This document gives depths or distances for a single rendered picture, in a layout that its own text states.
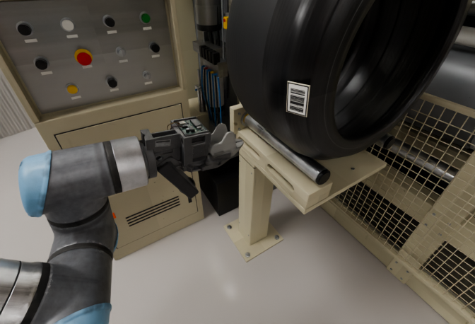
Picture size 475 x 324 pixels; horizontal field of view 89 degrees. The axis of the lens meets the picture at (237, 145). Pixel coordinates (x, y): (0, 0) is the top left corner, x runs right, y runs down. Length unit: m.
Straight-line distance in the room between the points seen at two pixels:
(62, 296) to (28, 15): 0.80
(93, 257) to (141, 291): 1.07
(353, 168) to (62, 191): 0.74
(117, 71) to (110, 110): 0.15
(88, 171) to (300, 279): 1.26
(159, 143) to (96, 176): 0.11
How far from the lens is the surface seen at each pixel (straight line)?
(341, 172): 0.83
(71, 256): 0.45
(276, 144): 0.70
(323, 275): 1.53
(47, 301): 0.40
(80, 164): 0.42
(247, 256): 1.49
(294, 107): 0.44
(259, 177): 1.11
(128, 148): 0.42
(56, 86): 1.05
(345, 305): 1.50
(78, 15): 1.00
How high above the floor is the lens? 1.32
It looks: 37 degrees down
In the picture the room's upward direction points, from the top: straight up
